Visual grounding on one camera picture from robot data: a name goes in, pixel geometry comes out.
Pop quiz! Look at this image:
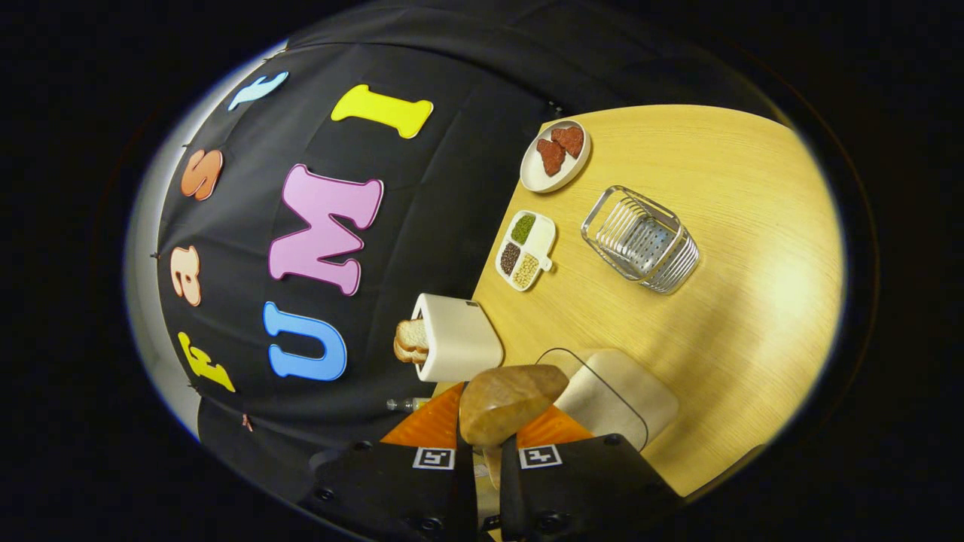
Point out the wooden spoon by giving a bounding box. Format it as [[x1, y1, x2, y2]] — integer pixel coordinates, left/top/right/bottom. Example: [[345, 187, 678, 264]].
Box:
[[459, 364, 570, 494]]

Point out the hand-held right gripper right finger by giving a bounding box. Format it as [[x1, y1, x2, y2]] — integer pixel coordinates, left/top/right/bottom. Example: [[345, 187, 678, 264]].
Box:
[[497, 406, 683, 540]]

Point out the white divided grain dish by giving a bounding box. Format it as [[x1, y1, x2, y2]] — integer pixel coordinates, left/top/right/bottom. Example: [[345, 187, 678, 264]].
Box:
[[496, 210, 558, 293]]

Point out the cream rice box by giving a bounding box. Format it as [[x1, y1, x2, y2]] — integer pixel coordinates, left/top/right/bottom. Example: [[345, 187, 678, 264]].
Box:
[[536, 348, 680, 453]]

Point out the white toaster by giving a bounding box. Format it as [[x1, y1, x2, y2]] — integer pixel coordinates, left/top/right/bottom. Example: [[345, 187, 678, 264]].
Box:
[[412, 293, 505, 383]]

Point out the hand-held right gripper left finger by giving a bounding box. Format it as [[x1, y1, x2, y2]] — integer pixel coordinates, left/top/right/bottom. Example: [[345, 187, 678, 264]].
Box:
[[297, 384, 478, 540]]

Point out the round white plate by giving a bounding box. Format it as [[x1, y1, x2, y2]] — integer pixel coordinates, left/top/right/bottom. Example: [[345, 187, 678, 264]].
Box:
[[520, 120, 593, 194]]

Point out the red meat slice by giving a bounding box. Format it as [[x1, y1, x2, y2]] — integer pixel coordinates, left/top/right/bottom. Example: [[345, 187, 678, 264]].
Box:
[[551, 126, 586, 160], [536, 139, 567, 178]]

